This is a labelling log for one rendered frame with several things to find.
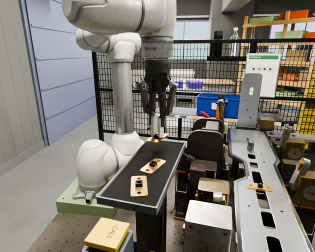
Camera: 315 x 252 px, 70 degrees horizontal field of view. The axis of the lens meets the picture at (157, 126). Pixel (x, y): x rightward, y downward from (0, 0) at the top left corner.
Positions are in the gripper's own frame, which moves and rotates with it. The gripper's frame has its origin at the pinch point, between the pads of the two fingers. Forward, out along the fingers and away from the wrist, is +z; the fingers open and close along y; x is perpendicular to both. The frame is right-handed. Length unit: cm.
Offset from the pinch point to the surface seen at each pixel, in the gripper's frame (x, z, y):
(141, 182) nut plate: -21.3, 6.9, 6.4
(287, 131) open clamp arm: 60, 15, 41
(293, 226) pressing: 2.1, 24.1, 41.5
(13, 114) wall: 110, 55, -267
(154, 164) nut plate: -11.7, 7.0, 5.0
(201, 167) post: 5.5, 14.0, 13.6
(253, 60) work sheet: 118, -17, 17
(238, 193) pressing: 11.4, 24.0, 25.6
